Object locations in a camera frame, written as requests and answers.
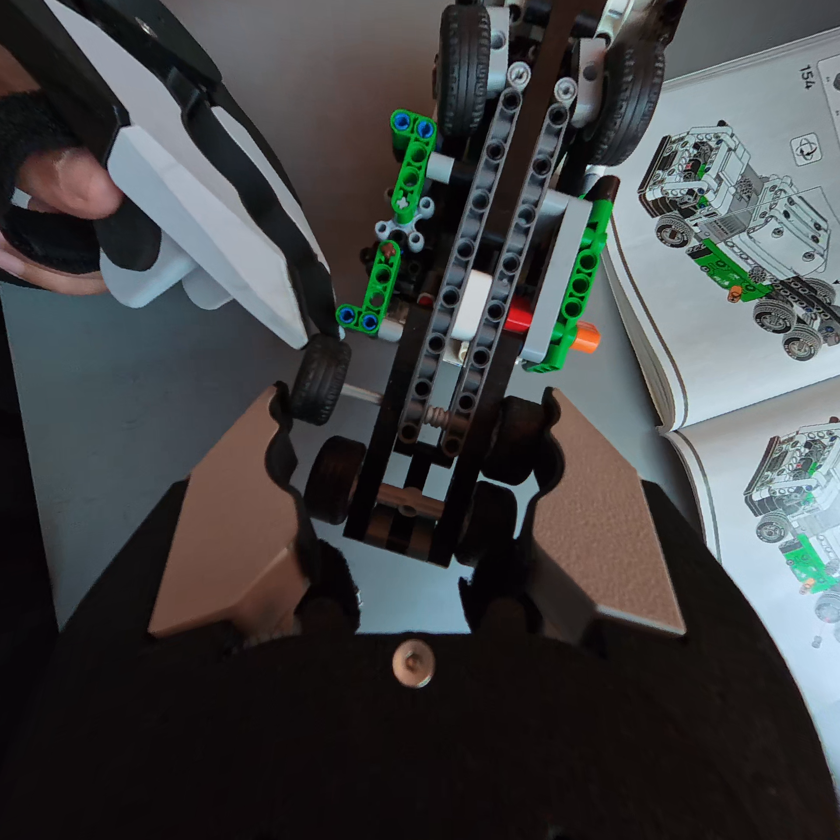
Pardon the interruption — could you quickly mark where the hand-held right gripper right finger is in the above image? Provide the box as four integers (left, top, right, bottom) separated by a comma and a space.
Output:
520, 387, 688, 643

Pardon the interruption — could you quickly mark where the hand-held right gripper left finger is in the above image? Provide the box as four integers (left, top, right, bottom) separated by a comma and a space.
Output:
148, 382, 317, 643

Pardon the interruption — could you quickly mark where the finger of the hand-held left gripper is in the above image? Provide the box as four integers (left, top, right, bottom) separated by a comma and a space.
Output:
101, 125, 343, 351
42, 0, 333, 312

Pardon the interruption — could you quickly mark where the small black lego wheel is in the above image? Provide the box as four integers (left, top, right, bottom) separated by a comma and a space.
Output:
289, 333, 353, 426

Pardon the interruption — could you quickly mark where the black green lego truck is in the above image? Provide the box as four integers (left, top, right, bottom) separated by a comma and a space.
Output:
335, 0, 688, 568

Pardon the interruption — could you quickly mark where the lego instruction booklet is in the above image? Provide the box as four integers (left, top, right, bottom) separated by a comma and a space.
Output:
598, 26, 840, 647

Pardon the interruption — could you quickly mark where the person's left hand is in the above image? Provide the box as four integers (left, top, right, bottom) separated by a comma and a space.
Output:
0, 46, 127, 296

